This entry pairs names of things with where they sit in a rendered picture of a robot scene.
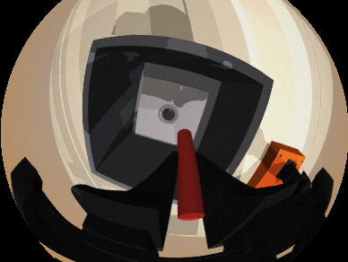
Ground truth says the dark red peg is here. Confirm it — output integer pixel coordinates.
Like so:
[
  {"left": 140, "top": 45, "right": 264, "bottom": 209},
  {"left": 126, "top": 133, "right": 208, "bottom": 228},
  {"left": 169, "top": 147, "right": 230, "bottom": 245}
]
[{"left": 178, "top": 128, "right": 205, "bottom": 221}]

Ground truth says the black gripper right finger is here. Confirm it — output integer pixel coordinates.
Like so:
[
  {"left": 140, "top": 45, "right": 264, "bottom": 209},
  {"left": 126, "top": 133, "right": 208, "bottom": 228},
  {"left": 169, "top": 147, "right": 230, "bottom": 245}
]
[{"left": 196, "top": 153, "right": 298, "bottom": 249}]

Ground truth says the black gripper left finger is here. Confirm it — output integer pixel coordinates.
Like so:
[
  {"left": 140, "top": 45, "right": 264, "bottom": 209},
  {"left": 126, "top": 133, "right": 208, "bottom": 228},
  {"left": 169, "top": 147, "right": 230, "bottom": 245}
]
[{"left": 72, "top": 152, "right": 178, "bottom": 251}]

